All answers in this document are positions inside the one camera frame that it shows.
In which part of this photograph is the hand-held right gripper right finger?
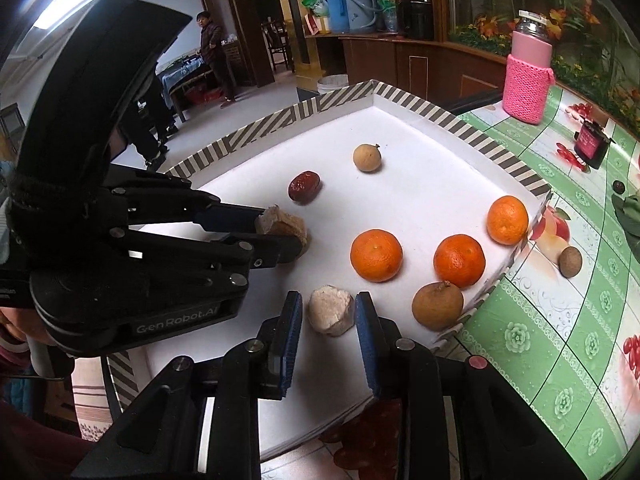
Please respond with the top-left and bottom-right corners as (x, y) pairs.
(354, 291), (587, 480)

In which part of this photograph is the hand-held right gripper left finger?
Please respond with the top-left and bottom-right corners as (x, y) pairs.
(72, 290), (304, 480)

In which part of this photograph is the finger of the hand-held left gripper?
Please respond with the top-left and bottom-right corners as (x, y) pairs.
(111, 170), (268, 235)
(111, 231), (304, 282)

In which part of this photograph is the large sugarcane piece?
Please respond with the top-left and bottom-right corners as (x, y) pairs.
(255, 205), (310, 260)

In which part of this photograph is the red date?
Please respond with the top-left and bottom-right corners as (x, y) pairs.
(287, 171), (321, 204)

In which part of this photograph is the large brown longan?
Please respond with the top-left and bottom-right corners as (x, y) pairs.
(411, 281), (466, 332)

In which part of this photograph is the orange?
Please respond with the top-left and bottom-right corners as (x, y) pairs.
(350, 229), (404, 283)
(433, 234), (487, 289)
(487, 195), (530, 246)

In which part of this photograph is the small tan longan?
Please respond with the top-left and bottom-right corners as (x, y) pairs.
(352, 143), (385, 173)

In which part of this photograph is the white tray with striped rim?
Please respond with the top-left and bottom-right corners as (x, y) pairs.
(102, 79), (551, 461)

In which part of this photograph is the white bucket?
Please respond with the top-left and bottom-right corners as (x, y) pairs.
(316, 74), (349, 95)

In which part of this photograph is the green fruit-print tablecloth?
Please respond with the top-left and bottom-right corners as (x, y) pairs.
(320, 85), (640, 480)

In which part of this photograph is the wooden chair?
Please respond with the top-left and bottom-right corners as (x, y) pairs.
(262, 19), (293, 73)

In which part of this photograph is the small brown longan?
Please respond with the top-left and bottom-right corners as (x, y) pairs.
(558, 246), (583, 279)

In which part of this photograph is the wooden counter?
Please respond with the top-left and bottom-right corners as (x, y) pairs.
(340, 32), (506, 106)

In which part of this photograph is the blue thermos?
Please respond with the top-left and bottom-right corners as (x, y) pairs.
(326, 0), (350, 33)

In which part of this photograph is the light blue kettle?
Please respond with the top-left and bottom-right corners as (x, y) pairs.
(345, 0), (383, 35)

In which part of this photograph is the black pot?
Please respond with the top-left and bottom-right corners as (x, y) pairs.
(402, 0), (436, 41)

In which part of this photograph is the dark jar with wooden lid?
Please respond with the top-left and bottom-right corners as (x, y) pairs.
(572, 119), (616, 170)

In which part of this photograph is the pink bottle with knitted sleeve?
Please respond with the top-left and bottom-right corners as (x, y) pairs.
(501, 10), (557, 126)

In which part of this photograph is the floral glass panel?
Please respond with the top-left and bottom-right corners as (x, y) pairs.
(445, 0), (640, 126)

